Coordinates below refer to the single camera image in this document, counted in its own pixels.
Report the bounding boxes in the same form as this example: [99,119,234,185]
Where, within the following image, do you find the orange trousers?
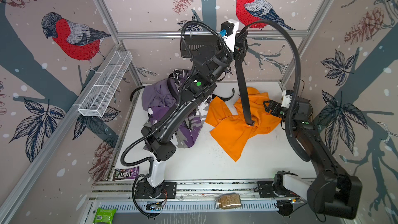
[205,87,282,162]

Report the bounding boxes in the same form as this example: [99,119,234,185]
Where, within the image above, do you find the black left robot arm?
[120,20,254,218]

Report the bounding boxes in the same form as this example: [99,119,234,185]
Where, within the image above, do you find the black hanging wire basket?
[180,34,249,59]

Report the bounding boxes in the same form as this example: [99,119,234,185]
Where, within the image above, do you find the yellow cooking pot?
[298,97,313,116]

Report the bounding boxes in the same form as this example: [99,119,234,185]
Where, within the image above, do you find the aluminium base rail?
[88,179,305,214]

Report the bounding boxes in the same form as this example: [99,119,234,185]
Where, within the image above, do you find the lilac purple trousers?
[142,79,172,125]

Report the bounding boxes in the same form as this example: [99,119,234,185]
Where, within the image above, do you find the black belt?
[130,86,145,102]
[166,69,190,107]
[217,20,310,162]

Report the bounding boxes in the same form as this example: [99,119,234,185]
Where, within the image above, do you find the purple camouflage trousers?
[142,67,215,148]

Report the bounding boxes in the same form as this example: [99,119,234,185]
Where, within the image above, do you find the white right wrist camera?
[281,90,293,108]

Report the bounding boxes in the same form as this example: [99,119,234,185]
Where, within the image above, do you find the jar of brown grains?
[216,193,242,209]

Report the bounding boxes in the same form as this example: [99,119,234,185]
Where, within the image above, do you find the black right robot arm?
[263,98,362,220]

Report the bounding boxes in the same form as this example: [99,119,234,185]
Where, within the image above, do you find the white wire mesh shelf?
[78,50,132,117]

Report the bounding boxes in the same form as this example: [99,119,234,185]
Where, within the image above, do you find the green wipes packet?
[93,208,117,224]

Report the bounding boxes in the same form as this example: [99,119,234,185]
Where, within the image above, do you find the purple candy packet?
[113,167,140,181]

